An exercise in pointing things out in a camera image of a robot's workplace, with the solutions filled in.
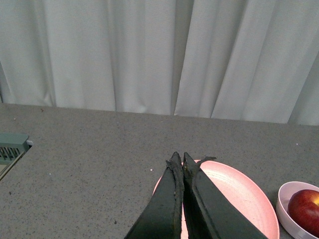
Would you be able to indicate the light pink bowl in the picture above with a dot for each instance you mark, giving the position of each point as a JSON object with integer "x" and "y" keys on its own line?
{"x": 286, "y": 191}

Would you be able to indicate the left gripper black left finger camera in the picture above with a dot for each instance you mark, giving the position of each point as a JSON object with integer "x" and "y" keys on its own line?
{"x": 162, "y": 217}

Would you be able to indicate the pink round plate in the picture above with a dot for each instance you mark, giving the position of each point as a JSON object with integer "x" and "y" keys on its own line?
{"x": 244, "y": 195}

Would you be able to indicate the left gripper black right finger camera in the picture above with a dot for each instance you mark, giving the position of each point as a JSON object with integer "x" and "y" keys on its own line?
{"x": 208, "y": 213}

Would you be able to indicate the green slotted rack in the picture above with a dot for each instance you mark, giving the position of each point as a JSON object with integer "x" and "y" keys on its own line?
{"x": 13, "y": 146}

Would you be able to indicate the white pleated curtain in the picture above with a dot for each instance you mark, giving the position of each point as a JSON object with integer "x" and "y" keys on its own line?
{"x": 224, "y": 59}

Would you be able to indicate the red apple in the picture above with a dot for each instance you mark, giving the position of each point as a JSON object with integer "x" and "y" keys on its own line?
{"x": 303, "y": 208}

